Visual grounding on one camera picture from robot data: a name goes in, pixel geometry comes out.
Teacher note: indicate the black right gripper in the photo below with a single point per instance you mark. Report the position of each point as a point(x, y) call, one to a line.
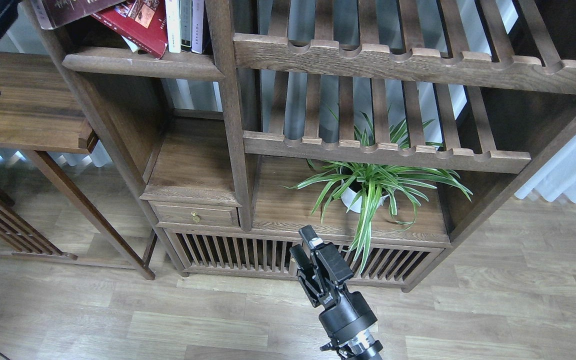
point(346, 317)

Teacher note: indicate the dark maroon large book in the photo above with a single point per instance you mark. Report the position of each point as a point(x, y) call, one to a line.
point(53, 14)

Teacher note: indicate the yellow green book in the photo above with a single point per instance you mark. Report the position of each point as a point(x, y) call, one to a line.
point(134, 48)

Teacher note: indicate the red paperback book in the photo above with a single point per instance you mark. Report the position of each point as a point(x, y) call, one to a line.
point(143, 22)

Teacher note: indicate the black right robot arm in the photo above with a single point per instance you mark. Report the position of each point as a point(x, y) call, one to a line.
point(360, 352)

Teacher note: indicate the green spider plant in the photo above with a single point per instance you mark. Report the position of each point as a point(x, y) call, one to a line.
point(372, 182)

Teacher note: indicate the wooden side table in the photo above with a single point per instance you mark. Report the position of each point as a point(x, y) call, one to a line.
point(39, 115)

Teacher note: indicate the brass drawer knob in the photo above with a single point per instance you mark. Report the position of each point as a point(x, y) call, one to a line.
point(195, 217)

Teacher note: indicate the wooden bookshelf unit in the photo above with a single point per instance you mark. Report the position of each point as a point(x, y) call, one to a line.
point(482, 87)

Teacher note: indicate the white upright book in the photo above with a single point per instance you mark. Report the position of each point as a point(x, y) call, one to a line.
point(173, 26)

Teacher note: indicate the dark grey upright book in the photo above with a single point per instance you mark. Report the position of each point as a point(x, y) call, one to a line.
point(185, 13)

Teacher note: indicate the lilac upright book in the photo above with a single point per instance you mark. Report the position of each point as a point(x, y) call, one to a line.
point(200, 28)

